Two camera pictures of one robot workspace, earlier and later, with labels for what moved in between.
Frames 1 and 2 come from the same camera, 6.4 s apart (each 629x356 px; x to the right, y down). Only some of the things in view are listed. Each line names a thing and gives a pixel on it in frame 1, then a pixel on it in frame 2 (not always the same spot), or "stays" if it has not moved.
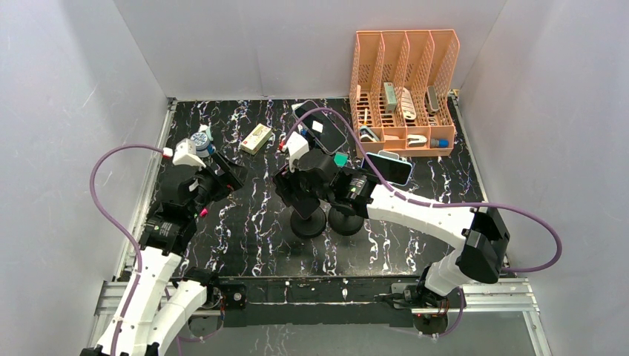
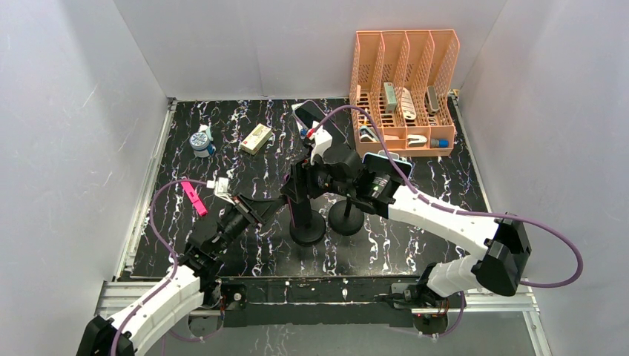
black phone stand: [344, 221] stays
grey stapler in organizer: [391, 105] stays
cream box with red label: [256, 139] stays
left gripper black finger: [233, 174] → [262, 211]
